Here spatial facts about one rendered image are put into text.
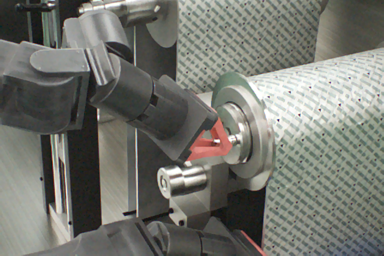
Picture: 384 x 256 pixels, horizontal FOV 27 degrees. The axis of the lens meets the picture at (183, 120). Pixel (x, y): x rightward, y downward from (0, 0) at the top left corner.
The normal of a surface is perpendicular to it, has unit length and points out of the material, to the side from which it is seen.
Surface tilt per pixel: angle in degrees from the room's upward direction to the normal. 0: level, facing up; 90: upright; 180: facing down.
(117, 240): 32
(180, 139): 51
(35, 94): 100
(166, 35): 90
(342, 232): 90
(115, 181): 0
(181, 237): 43
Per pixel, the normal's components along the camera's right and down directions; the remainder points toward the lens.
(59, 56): 0.18, -0.73
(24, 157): 0.02, -0.87
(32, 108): -0.28, 0.61
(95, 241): 0.56, -0.65
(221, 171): 0.46, 0.44
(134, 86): 0.72, -0.04
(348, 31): -0.89, 0.21
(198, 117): -0.66, -0.36
